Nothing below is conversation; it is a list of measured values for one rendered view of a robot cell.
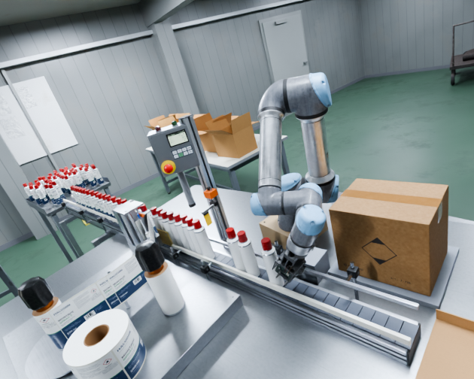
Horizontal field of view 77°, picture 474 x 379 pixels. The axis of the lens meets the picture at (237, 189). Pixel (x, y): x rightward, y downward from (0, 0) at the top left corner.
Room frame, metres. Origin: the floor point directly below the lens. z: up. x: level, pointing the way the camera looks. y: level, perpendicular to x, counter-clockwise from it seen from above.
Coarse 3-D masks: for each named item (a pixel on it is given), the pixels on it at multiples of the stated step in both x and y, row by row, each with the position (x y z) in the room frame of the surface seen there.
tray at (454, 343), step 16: (448, 320) 0.57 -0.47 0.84; (464, 320) 0.55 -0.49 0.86; (432, 336) 0.55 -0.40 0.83; (448, 336) 0.54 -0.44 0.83; (464, 336) 0.52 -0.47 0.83; (432, 352) 0.51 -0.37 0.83; (448, 352) 0.50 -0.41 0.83; (464, 352) 0.49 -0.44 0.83; (432, 368) 0.47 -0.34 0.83; (448, 368) 0.46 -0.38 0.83; (464, 368) 0.45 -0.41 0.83
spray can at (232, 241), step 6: (228, 228) 1.02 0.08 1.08; (228, 234) 0.99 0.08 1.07; (234, 234) 0.99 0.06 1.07; (228, 240) 1.00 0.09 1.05; (234, 240) 0.98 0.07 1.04; (234, 246) 0.98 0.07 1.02; (234, 252) 0.98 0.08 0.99; (234, 258) 0.99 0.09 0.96; (240, 258) 0.98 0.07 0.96; (240, 264) 0.98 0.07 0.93
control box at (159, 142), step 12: (156, 132) 1.25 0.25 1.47; (168, 132) 1.24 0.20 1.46; (156, 144) 1.24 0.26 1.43; (168, 144) 1.24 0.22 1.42; (180, 144) 1.25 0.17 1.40; (192, 144) 1.25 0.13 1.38; (156, 156) 1.24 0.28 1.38; (168, 156) 1.24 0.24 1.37; (192, 156) 1.25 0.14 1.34; (180, 168) 1.24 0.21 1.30
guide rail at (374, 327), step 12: (192, 252) 1.19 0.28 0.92; (216, 264) 1.06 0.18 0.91; (252, 276) 0.91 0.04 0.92; (276, 288) 0.82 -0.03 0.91; (300, 300) 0.75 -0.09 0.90; (312, 300) 0.72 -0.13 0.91; (336, 312) 0.65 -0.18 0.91; (360, 324) 0.60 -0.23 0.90; (372, 324) 0.58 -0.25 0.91; (396, 336) 0.53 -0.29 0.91
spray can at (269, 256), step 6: (264, 240) 0.87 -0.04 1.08; (264, 246) 0.85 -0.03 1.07; (270, 246) 0.85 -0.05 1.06; (264, 252) 0.85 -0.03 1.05; (270, 252) 0.85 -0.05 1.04; (264, 258) 0.85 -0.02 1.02; (270, 258) 0.84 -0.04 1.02; (276, 258) 0.85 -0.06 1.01; (270, 264) 0.84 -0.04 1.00; (270, 270) 0.84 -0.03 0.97; (270, 276) 0.85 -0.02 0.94; (276, 282) 0.84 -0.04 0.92; (282, 282) 0.85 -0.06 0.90
